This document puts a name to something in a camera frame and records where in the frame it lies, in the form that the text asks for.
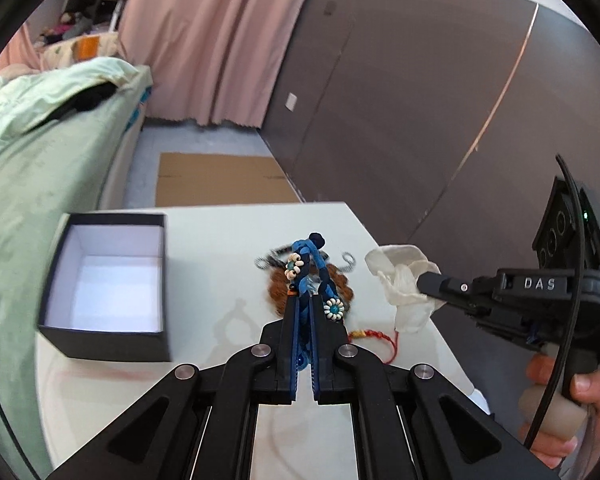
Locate red string bracelet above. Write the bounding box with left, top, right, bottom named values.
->
left=348, top=327, right=400, bottom=366

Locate blue braided bracelet with flowers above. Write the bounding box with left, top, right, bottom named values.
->
left=284, top=231, right=347, bottom=376

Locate brown rudraksha bead bracelet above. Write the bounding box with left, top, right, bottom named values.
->
left=265, top=262, right=356, bottom=317

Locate dark mixed bead bracelet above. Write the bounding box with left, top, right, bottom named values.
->
left=254, top=242, right=297, bottom=270

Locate black jewelry box white interior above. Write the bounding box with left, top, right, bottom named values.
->
left=36, top=212, right=171, bottom=363

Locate person's right hand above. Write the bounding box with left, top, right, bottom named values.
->
left=530, top=370, right=600, bottom=477

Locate dark brown wardrobe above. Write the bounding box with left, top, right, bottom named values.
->
left=258, top=0, right=600, bottom=441

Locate flat brown cardboard sheet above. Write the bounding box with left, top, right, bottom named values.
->
left=156, top=153, right=300, bottom=207

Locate green bed sheet mattress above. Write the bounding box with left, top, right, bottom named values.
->
left=0, top=66, right=152, bottom=479

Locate pink curtain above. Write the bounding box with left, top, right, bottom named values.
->
left=119, top=0, right=304, bottom=128

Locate light green duvet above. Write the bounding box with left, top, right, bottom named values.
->
left=0, top=58, right=140, bottom=155

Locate patterned pillow orange patch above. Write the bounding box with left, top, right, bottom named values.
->
left=40, top=32, right=119, bottom=70

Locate stuffed toys pile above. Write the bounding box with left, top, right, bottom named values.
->
left=34, top=12, right=93, bottom=48

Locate black cable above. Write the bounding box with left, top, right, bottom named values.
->
left=521, top=153, right=589, bottom=451

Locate silver chain keyring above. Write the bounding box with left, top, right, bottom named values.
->
left=339, top=252, right=356, bottom=273

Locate white wall socket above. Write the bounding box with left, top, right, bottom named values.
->
left=285, top=92, right=298, bottom=112

